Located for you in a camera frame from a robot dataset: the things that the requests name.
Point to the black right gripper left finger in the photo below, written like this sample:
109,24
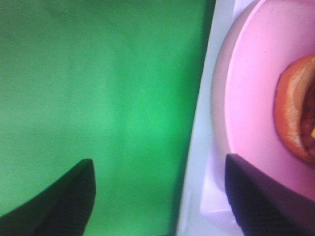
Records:
62,209

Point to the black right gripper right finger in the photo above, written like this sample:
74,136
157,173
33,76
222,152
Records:
264,207

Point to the burger with lettuce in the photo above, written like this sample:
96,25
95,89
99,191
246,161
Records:
294,108

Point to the pink plastic plate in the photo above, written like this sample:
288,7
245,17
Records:
262,42

